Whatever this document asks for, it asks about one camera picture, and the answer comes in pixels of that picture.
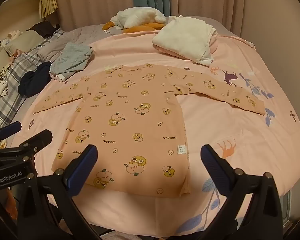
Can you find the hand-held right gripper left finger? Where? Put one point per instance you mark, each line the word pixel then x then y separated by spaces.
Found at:
pixel 85 165

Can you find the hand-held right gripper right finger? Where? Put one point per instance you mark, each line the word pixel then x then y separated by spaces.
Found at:
pixel 215 165

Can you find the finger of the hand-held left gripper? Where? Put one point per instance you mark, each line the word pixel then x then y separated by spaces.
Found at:
pixel 8 128
pixel 40 137

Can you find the pink cartoon print long-sleeve shirt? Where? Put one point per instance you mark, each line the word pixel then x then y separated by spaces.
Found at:
pixel 140 120

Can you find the plaid bedding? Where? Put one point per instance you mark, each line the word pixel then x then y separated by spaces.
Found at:
pixel 5 105

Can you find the pink printed blanket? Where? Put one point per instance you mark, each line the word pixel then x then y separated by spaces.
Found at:
pixel 215 135

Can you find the dark navy cloth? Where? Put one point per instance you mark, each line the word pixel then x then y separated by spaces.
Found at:
pixel 32 82

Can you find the grey garment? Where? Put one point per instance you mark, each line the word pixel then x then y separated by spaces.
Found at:
pixel 70 60

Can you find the grey pillow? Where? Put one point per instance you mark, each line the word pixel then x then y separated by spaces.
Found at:
pixel 51 50

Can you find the beige pillow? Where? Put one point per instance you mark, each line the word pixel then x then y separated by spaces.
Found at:
pixel 27 39

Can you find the pink and white plush toy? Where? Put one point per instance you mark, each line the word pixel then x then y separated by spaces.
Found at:
pixel 13 35

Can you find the black cloth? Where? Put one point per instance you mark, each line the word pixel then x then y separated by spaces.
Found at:
pixel 43 28

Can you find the grey bed sheet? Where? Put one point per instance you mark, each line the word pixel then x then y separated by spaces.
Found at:
pixel 90 33

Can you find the pink folded cloth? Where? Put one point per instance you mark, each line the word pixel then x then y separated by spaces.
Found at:
pixel 213 47

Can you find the white folded cloth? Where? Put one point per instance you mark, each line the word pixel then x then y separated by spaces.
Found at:
pixel 182 37

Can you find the pink curtain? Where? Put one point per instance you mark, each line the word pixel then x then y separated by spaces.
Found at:
pixel 90 2

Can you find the white goose plush toy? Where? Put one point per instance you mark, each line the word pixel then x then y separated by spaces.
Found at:
pixel 135 17

